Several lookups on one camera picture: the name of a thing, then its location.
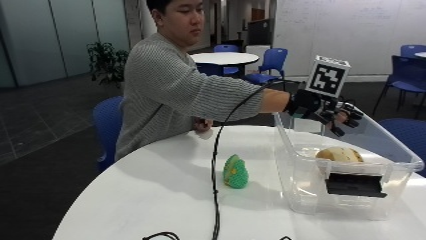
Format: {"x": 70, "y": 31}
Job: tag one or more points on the the person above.
{"x": 177, "y": 83}

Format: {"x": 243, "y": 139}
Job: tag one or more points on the green knitted toy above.
{"x": 234, "y": 172}

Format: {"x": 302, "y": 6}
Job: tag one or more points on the white marker cube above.
{"x": 326, "y": 78}

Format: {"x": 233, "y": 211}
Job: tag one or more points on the green potted plant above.
{"x": 108, "y": 63}

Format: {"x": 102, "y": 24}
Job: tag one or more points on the white round table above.
{"x": 223, "y": 59}
{"x": 420, "y": 54}

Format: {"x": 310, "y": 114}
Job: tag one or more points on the blue chair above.
{"x": 406, "y": 81}
{"x": 108, "y": 130}
{"x": 412, "y": 50}
{"x": 267, "y": 66}
{"x": 226, "y": 58}
{"x": 406, "y": 136}

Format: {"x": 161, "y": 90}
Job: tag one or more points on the clear plastic storage bin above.
{"x": 346, "y": 173}

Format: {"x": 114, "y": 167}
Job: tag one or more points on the black cabinet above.
{"x": 258, "y": 32}

